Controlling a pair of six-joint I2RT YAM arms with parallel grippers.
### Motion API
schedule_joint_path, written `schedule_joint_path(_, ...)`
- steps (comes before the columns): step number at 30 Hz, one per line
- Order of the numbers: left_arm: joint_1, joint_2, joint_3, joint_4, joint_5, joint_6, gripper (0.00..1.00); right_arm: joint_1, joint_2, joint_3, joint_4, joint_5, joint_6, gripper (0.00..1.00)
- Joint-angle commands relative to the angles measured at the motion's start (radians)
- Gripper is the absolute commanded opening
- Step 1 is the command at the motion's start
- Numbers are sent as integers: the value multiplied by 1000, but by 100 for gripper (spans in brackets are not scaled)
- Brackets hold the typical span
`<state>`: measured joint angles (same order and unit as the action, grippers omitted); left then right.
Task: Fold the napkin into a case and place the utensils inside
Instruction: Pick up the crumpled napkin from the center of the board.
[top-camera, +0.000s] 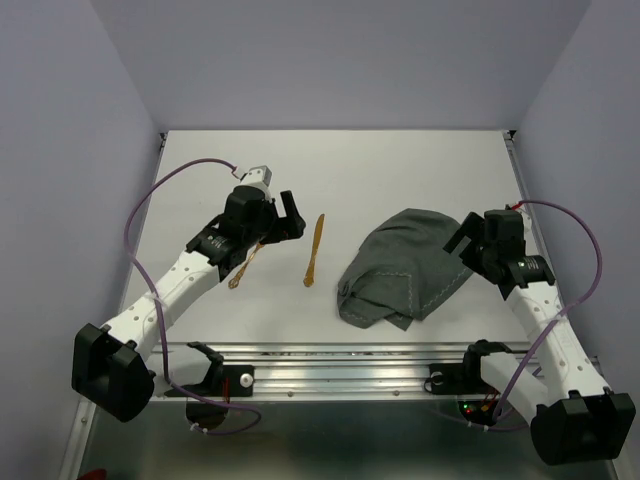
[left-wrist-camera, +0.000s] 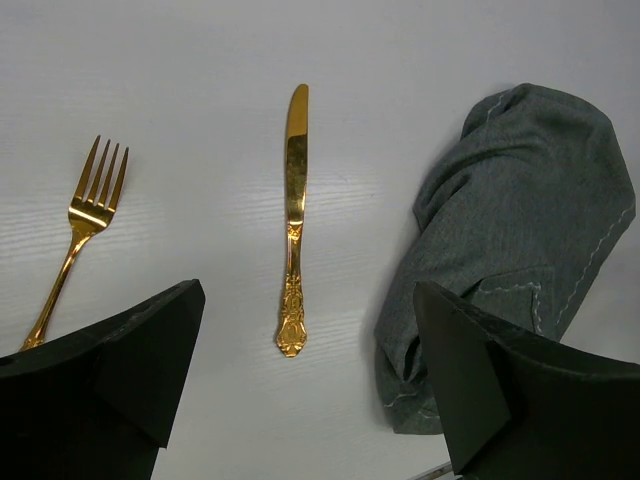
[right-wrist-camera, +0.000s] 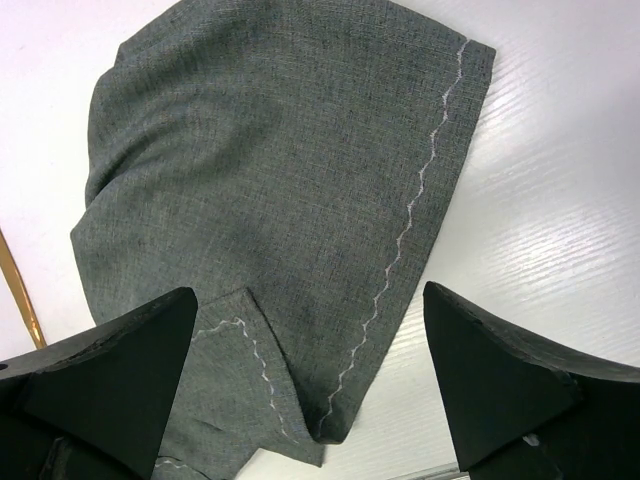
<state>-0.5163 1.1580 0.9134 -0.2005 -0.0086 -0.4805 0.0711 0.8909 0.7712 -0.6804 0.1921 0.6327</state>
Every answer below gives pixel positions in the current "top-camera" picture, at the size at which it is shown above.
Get aluminium mounting rail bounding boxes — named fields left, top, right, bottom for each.
left=79, top=342, right=606, bottom=404

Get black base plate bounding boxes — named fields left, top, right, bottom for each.
left=424, top=363, right=484, bottom=395
left=179, top=364, right=255, bottom=399

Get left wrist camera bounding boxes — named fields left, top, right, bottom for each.
left=232, top=165, right=272, bottom=189

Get gold fork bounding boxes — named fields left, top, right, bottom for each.
left=228, top=243, right=263, bottom=290

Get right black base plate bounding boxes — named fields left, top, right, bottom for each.
left=424, top=363, right=484, bottom=395

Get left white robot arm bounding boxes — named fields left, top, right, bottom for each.
left=71, top=185, right=306, bottom=422

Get red object at corner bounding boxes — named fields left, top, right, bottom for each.
left=77, top=468, right=107, bottom=480

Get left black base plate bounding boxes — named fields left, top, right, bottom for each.
left=179, top=364, right=255, bottom=399

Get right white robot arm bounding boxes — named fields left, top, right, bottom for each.
left=444, top=202, right=636, bottom=465

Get grey cloth napkin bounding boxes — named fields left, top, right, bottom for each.
left=336, top=208, right=472, bottom=331

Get gold knife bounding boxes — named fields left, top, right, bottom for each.
left=303, top=213, right=325, bottom=288

